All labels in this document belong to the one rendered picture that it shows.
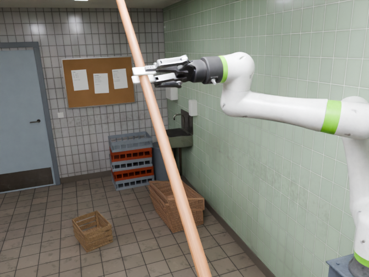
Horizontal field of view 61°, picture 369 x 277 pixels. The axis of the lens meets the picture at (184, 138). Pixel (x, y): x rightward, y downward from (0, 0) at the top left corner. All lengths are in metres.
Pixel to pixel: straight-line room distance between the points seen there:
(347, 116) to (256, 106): 0.29
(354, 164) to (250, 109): 0.48
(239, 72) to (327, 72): 1.08
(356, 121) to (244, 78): 0.38
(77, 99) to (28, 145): 0.99
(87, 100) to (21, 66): 0.99
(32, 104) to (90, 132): 0.91
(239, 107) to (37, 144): 4.30
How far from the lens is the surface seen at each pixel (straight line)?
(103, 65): 4.99
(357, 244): 1.37
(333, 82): 2.07
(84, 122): 5.10
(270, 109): 1.13
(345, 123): 1.14
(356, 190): 1.43
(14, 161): 5.28
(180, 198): 0.78
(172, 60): 1.01
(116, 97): 5.05
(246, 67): 1.10
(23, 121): 5.10
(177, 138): 4.16
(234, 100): 1.13
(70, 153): 5.22
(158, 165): 4.90
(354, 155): 1.37
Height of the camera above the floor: 2.05
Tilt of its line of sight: 17 degrees down
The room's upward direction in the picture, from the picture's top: 2 degrees counter-clockwise
